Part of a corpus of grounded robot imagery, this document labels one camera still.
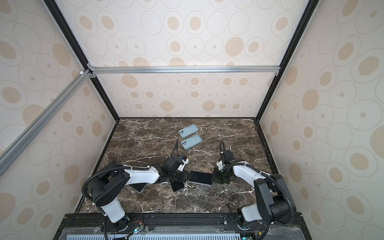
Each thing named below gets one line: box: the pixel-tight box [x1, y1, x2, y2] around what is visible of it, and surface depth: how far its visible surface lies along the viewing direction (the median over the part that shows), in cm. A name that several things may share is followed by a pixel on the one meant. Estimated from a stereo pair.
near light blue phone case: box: [180, 134, 203, 150], surface depth 109 cm
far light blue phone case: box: [178, 124, 199, 138], surface depth 115 cm
